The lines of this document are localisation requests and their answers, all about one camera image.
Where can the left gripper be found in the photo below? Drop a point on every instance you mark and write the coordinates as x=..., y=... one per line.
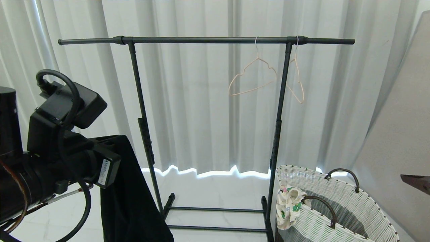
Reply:
x=111, y=168

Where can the black t-shirt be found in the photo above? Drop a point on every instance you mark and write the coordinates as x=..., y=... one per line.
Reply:
x=127, y=195

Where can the pink clothes hanger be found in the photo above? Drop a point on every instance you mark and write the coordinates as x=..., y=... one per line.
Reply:
x=297, y=72
x=257, y=59

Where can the black clothes rack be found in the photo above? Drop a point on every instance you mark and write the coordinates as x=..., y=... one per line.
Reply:
x=201, y=40

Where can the white laundry basket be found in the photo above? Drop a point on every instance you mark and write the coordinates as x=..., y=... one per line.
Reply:
x=356, y=208

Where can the cream printed garment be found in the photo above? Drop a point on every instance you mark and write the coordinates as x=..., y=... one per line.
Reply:
x=289, y=205

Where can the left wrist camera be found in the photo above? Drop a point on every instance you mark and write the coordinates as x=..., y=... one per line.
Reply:
x=84, y=104

